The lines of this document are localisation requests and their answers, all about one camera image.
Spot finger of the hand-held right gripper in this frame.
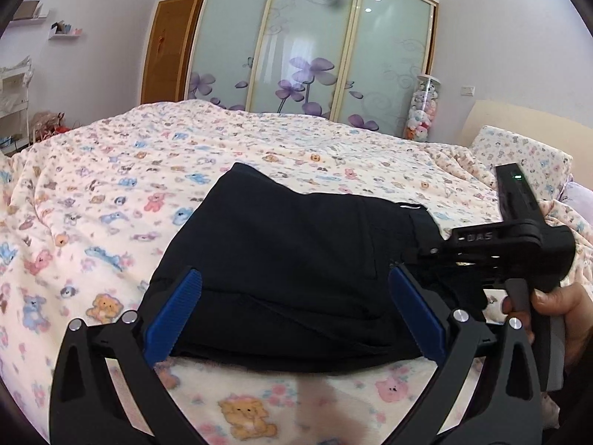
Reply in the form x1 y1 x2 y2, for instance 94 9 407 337
404 237 464 267

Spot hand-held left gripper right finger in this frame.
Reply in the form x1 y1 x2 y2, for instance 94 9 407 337
388 265 544 445

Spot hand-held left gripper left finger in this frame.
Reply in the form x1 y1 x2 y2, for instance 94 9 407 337
49 266 218 445

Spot black pants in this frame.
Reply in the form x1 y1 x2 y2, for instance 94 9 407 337
138 162 464 375

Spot person's right hand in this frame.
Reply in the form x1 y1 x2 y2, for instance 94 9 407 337
501 282 593 372

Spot lavender pillow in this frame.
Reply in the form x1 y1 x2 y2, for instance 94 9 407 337
560 181 593 224

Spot bear print pillow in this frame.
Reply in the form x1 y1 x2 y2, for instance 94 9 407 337
470 125 574 207

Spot bear print blanket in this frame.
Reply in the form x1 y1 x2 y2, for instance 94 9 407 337
0 99 593 445

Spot beige headboard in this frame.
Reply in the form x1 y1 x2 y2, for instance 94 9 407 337
463 99 593 182

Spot clear tube of plush toys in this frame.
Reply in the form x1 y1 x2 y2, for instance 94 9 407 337
403 74 441 142

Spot floral glass sliding wardrobe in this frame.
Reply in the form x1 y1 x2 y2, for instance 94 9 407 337
178 0 439 140

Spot wooden door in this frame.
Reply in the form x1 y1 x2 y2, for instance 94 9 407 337
140 0 198 105

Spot white storage rack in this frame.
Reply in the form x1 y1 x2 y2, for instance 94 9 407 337
0 55 36 156

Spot white wall shelf with trinkets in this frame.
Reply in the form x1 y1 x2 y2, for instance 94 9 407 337
47 20 83 40

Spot white wall shelf with frame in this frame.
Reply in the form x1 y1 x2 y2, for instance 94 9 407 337
7 0 50 23

